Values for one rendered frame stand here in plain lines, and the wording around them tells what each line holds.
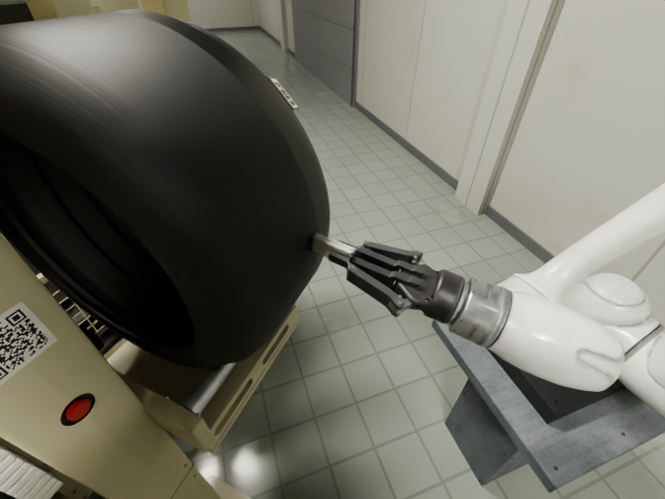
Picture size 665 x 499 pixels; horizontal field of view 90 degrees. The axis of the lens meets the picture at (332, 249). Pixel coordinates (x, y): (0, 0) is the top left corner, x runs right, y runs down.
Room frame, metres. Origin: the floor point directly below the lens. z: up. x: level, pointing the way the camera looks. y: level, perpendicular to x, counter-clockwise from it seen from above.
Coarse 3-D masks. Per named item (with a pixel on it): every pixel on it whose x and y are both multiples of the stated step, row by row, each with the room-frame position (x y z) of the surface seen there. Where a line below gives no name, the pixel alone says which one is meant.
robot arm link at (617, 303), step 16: (576, 288) 0.54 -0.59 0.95; (592, 288) 0.52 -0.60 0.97; (608, 288) 0.51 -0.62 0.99; (624, 288) 0.51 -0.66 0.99; (640, 288) 0.51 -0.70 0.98; (576, 304) 0.51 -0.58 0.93; (592, 304) 0.49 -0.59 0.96; (608, 304) 0.47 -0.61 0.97; (624, 304) 0.47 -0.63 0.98; (640, 304) 0.47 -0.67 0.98; (608, 320) 0.45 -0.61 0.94; (624, 320) 0.44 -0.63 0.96; (640, 320) 0.44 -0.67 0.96; (656, 320) 0.46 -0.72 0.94; (624, 336) 0.42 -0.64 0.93; (640, 336) 0.42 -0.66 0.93; (624, 352) 0.40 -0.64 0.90
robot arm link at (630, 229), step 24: (624, 216) 0.41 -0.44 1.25; (648, 216) 0.39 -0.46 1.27; (600, 240) 0.41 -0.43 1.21; (624, 240) 0.39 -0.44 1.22; (648, 240) 0.38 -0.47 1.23; (552, 264) 0.42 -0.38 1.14; (576, 264) 0.40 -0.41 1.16; (600, 264) 0.39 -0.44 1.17; (528, 288) 0.38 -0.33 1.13; (552, 288) 0.38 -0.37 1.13
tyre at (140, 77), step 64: (0, 64) 0.38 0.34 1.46; (64, 64) 0.37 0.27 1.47; (128, 64) 0.40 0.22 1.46; (192, 64) 0.46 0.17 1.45; (0, 128) 0.36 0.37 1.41; (64, 128) 0.33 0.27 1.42; (128, 128) 0.33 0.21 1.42; (192, 128) 0.37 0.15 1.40; (256, 128) 0.43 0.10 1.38; (0, 192) 0.52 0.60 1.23; (64, 192) 0.62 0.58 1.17; (128, 192) 0.30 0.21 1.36; (192, 192) 0.31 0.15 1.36; (256, 192) 0.36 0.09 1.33; (320, 192) 0.46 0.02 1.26; (64, 256) 0.53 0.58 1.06; (128, 256) 0.60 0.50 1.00; (192, 256) 0.28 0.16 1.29; (256, 256) 0.31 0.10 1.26; (320, 256) 0.45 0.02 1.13; (128, 320) 0.45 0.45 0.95; (192, 320) 0.28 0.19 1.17; (256, 320) 0.29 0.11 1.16
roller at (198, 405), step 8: (208, 368) 0.35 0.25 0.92; (216, 368) 0.35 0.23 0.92; (224, 368) 0.35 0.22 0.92; (232, 368) 0.36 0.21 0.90; (208, 376) 0.33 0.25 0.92; (216, 376) 0.33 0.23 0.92; (224, 376) 0.34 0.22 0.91; (200, 384) 0.32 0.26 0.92; (208, 384) 0.32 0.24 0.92; (216, 384) 0.32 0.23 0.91; (192, 392) 0.30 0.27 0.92; (200, 392) 0.30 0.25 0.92; (208, 392) 0.30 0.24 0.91; (216, 392) 0.31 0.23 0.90; (184, 400) 0.29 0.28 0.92; (192, 400) 0.28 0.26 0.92; (200, 400) 0.29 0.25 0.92; (208, 400) 0.29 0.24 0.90; (192, 408) 0.27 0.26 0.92; (200, 408) 0.28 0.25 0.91
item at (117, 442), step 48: (0, 240) 0.26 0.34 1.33; (0, 288) 0.24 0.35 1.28; (48, 384) 0.21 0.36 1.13; (96, 384) 0.24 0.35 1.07; (0, 432) 0.15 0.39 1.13; (48, 432) 0.17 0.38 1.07; (96, 432) 0.20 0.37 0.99; (144, 432) 0.24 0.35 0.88; (96, 480) 0.16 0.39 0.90; (144, 480) 0.20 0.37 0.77; (192, 480) 0.25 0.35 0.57
